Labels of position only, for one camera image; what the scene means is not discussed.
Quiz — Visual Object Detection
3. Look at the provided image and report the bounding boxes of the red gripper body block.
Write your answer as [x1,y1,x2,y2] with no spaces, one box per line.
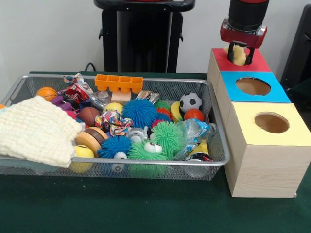
[220,26,268,49]

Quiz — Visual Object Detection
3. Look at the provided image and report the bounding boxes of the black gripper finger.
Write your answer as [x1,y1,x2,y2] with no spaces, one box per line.
[244,46,256,66]
[227,41,236,62]

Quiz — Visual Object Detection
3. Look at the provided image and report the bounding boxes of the yellow plush toy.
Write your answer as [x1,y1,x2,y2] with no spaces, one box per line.
[223,45,247,66]

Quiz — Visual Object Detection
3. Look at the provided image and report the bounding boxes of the long orange toy brick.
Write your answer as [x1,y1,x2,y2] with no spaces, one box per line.
[94,74,144,94]

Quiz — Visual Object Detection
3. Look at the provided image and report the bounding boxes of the cream waffle cloth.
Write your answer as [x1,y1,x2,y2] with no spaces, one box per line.
[0,95,83,168]

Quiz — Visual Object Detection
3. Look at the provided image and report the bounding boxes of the shallow mesh bin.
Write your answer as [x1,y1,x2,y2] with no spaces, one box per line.
[0,74,231,182]

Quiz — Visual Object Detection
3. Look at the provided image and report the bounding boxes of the wooden box three holes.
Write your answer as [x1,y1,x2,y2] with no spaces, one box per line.
[207,47,311,198]

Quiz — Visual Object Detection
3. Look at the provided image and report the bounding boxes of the black upright panel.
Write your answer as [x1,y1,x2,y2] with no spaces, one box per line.
[279,4,311,84]

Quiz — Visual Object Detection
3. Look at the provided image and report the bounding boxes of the green cloth side table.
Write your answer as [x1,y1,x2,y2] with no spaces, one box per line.
[285,79,311,102]

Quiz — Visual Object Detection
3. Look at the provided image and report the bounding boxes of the small soccer ball toy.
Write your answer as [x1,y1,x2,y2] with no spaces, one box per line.
[179,92,203,114]

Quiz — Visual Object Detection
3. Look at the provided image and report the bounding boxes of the red ball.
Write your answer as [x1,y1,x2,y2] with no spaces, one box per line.
[184,108,206,122]

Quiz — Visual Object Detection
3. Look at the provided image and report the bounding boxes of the green spiky ball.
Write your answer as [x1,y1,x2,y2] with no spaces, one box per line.
[150,121,187,158]
[127,140,168,179]

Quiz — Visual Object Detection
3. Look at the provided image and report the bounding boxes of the blue spiky ball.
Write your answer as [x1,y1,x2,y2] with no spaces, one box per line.
[122,98,158,129]
[98,135,133,160]

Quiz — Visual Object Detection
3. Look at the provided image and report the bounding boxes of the wooden burger toy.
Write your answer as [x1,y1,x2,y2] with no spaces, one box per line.
[75,126,109,158]

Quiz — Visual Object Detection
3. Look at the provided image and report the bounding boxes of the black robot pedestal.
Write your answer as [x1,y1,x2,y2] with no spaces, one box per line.
[93,0,196,73]

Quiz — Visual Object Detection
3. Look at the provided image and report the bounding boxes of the multicolour rope toy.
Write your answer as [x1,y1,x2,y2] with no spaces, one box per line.
[95,109,134,136]

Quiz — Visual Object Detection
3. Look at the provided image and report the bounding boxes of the black cable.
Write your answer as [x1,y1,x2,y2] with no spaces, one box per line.
[84,62,98,73]

